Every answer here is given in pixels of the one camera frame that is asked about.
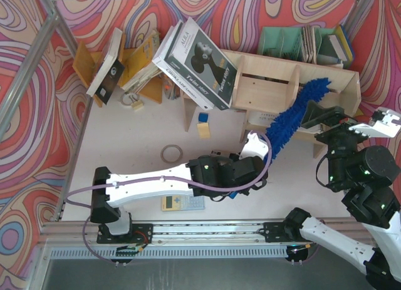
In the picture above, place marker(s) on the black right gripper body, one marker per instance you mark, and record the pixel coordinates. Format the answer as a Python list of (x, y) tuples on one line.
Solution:
[(328, 132)]

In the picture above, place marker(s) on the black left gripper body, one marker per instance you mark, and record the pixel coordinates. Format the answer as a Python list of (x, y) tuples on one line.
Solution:
[(261, 172)]

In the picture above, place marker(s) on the blue microfiber duster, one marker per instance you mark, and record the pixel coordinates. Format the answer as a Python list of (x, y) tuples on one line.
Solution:
[(283, 126)]

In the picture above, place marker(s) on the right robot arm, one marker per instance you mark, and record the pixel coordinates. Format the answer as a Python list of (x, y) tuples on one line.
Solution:
[(365, 176)]

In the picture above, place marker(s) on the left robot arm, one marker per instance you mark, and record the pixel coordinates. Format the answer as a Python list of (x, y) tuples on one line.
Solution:
[(212, 177)]

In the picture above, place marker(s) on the light wooden bookshelf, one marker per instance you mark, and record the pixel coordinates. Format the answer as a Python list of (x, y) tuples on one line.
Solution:
[(270, 85)]

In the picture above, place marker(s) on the blue eraser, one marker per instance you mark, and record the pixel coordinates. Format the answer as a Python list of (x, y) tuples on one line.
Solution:
[(203, 117)]

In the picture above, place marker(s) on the yellow grey calculator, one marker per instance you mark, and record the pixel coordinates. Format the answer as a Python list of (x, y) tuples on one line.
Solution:
[(182, 203)]

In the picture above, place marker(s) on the beige tape roll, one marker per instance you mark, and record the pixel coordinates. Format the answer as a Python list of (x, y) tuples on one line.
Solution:
[(171, 154)]

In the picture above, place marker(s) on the teal desk organizer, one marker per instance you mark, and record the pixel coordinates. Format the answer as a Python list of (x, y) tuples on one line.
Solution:
[(309, 44)]

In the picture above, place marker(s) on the blue bound notebook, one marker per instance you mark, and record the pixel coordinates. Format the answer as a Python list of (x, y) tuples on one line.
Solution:
[(341, 40)]

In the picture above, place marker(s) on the pens cup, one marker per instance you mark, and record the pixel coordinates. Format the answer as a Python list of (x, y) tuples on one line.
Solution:
[(170, 89)]

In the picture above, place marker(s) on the Twins story book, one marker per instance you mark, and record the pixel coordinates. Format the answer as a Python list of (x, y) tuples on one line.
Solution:
[(200, 63)]

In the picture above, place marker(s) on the white paperback book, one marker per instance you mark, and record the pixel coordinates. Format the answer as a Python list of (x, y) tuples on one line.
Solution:
[(160, 62)]

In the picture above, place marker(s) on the yellow books stack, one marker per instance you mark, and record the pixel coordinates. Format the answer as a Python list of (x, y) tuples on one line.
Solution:
[(139, 67)]

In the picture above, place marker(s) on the black cover book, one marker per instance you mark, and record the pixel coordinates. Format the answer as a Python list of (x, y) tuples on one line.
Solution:
[(108, 69)]

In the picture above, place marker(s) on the yellow wooden book stand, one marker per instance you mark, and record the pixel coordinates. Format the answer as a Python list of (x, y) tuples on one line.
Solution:
[(84, 65)]

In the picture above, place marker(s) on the black aluminium rail base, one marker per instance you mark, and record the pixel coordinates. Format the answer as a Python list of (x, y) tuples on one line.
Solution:
[(154, 232)]

